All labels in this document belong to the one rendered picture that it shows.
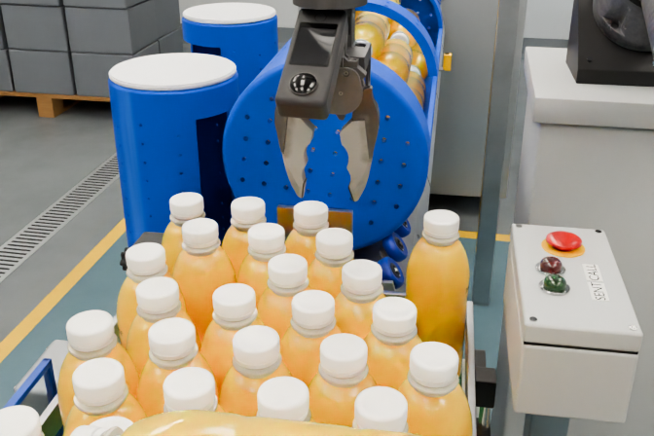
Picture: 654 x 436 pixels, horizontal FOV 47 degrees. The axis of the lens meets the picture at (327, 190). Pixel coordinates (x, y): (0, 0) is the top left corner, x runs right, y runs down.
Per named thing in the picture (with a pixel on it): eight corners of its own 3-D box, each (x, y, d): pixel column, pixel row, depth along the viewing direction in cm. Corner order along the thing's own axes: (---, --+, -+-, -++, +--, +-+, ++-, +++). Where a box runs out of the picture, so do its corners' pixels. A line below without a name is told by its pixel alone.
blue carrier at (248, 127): (431, 92, 186) (453, -26, 174) (409, 271, 107) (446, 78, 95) (317, 74, 189) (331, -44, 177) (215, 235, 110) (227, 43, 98)
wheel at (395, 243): (399, 229, 110) (387, 236, 111) (387, 229, 106) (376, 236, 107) (414, 256, 109) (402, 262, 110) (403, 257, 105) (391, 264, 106)
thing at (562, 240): (578, 239, 81) (579, 230, 80) (583, 256, 77) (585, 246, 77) (543, 237, 81) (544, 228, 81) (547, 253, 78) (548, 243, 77)
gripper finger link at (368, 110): (387, 150, 76) (370, 66, 73) (385, 156, 75) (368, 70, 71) (342, 157, 77) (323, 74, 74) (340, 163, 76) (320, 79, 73)
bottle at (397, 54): (382, 77, 152) (373, 106, 135) (372, 44, 150) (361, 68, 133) (417, 67, 150) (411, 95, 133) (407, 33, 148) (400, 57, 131)
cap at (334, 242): (358, 258, 80) (359, 242, 79) (325, 266, 78) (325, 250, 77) (343, 241, 83) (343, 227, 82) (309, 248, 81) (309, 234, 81)
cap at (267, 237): (285, 256, 80) (284, 241, 79) (248, 257, 80) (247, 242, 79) (284, 238, 83) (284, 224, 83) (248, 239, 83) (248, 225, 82)
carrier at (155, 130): (148, 435, 189) (262, 416, 195) (106, 96, 153) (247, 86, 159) (144, 366, 214) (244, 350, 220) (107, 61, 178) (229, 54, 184)
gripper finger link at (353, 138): (386, 178, 82) (370, 97, 79) (381, 201, 77) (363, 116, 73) (358, 182, 83) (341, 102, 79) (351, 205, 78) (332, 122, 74)
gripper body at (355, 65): (373, 97, 80) (376, -19, 75) (363, 125, 73) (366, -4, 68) (302, 93, 82) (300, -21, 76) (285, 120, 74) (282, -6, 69)
